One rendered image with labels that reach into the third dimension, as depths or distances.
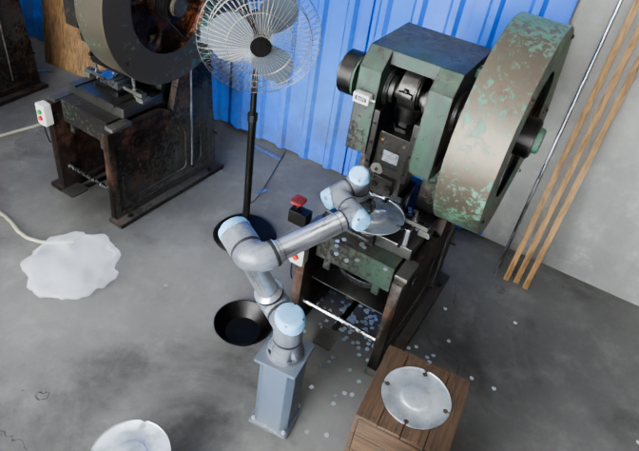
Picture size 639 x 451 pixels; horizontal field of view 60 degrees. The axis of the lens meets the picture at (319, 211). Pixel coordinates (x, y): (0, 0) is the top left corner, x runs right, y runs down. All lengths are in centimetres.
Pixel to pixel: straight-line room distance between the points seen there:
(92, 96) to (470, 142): 230
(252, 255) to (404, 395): 95
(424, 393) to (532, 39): 142
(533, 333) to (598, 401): 46
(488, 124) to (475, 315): 171
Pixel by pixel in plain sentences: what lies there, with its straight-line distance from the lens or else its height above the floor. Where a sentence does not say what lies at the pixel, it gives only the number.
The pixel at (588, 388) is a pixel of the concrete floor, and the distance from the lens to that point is 332.
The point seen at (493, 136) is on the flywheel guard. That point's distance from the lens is 185.
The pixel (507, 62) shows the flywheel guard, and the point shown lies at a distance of 192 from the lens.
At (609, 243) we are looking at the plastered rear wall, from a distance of 376.
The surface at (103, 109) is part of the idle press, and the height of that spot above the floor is 65.
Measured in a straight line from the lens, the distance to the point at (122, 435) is 238.
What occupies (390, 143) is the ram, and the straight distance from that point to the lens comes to 236.
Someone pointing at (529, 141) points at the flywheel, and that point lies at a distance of 217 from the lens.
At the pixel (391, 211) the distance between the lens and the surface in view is 255.
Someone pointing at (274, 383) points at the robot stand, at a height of 34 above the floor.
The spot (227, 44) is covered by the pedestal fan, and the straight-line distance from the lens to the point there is 271.
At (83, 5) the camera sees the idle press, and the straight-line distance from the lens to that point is 281.
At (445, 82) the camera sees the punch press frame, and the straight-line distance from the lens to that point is 216.
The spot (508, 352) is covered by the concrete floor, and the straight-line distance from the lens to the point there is 325.
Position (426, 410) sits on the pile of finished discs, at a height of 35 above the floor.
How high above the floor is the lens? 228
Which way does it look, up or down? 38 degrees down
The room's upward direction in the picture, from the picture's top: 10 degrees clockwise
